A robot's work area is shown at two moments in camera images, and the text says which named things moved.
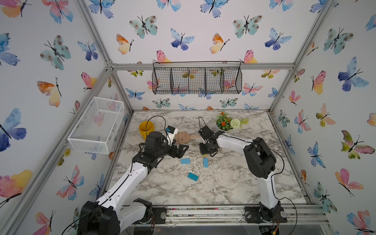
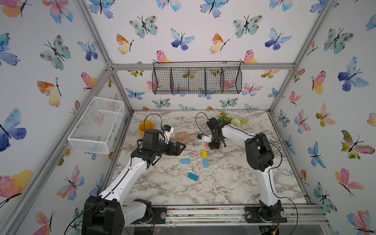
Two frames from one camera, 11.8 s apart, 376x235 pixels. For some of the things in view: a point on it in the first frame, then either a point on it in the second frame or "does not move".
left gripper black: x=174 y=154 does not move
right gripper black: x=202 y=151 to x=214 y=146
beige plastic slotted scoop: x=184 y=137 does not move
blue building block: x=206 y=162 does not move
